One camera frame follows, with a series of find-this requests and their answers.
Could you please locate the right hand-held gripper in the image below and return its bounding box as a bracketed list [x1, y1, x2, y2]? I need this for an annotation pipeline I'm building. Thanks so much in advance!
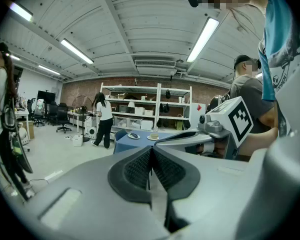
[154, 95, 255, 160]

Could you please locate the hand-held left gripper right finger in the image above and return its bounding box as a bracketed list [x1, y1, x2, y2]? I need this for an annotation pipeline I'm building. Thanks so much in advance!
[151, 145, 252, 240]

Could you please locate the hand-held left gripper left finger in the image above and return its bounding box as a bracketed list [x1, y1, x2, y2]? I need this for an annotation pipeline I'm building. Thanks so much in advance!
[24, 145, 171, 240]

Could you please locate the person's right forearm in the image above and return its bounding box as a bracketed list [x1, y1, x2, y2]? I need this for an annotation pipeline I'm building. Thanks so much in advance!
[238, 126, 280, 157]

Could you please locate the person's right hand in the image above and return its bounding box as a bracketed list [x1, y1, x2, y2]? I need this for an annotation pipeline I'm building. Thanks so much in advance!
[197, 140, 227, 159]

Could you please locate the pale metal cabinet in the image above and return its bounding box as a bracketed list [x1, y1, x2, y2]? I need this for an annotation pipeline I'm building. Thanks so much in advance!
[189, 102, 206, 130]

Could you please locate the white box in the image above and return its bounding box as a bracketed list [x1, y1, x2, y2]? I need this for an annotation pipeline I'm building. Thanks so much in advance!
[72, 135, 84, 147]

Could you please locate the blue covered table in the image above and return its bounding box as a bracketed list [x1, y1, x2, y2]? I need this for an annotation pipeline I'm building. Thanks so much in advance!
[113, 129, 181, 155]

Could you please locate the white metal shelving unit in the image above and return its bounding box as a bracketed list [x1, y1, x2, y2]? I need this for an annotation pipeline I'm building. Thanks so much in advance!
[157, 83, 193, 133]
[99, 82, 162, 136]

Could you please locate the white appliance with round hole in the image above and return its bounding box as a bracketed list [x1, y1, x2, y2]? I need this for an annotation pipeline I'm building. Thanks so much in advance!
[86, 126, 98, 141]

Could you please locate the clear storage bin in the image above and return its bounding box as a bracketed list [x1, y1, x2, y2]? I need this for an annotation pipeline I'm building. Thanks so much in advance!
[127, 117, 143, 130]
[114, 116, 128, 129]

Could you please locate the blue padded chair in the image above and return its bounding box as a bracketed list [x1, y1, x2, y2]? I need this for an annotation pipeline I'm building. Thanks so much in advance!
[114, 128, 129, 143]

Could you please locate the black office chair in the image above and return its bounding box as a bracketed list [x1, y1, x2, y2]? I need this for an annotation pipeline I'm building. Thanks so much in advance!
[27, 97, 46, 128]
[56, 105, 73, 134]

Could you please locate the ceiling air conditioner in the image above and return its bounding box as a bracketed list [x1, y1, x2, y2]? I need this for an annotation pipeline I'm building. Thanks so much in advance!
[134, 59, 178, 76]

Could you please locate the black floor fan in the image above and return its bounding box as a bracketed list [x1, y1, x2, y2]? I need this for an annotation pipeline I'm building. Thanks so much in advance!
[71, 94, 93, 143]

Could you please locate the black monitor screen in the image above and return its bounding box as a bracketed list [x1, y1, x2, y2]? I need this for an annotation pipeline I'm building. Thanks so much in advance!
[37, 90, 56, 105]

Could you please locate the white desk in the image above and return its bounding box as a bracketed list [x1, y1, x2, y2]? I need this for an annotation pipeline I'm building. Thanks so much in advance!
[14, 108, 31, 141]

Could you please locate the long ceiling light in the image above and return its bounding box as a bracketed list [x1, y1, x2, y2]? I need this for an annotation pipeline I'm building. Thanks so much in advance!
[186, 17, 220, 63]
[38, 64, 61, 76]
[60, 38, 95, 65]
[8, 1, 34, 23]

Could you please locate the person's teal printed T-shirt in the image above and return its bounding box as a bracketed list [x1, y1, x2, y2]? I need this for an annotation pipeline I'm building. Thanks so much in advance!
[258, 0, 300, 139]

